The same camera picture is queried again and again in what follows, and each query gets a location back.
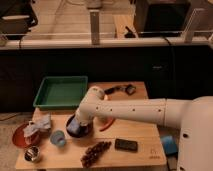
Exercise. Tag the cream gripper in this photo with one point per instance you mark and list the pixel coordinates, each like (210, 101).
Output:
(83, 120)

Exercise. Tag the blue sponge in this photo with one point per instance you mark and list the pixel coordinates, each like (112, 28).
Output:
(73, 127)

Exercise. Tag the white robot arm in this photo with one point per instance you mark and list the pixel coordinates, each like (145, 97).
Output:
(194, 119)

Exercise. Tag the purple bowl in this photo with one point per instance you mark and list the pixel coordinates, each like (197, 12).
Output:
(84, 130)

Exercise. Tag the small steel bowl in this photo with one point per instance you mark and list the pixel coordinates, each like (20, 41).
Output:
(32, 154)

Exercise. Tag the red chili pepper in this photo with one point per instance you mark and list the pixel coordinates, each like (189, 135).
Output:
(107, 125)

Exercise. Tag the light blue cup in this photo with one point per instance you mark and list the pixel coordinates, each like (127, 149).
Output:
(57, 138)

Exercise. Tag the green plastic tray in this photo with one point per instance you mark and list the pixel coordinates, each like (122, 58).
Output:
(61, 92)

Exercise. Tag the bunch of dark grapes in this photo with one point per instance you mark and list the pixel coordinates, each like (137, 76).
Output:
(93, 153)

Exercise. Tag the wooden table board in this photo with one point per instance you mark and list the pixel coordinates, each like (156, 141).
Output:
(150, 155)

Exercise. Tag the crumpled white blue cloth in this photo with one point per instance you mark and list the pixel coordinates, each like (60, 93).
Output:
(43, 124)

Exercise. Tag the black phone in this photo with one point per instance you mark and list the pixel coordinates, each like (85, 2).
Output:
(128, 145)

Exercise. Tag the red plate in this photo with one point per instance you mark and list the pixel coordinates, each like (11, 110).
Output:
(20, 141)

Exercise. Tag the blue tape roll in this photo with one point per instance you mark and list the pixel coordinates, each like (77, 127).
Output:
(169, 145)

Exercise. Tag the black handled tool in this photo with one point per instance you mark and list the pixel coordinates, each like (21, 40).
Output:
(128, 89)

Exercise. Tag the grey metal post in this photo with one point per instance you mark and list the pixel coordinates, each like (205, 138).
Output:
(94, 23)

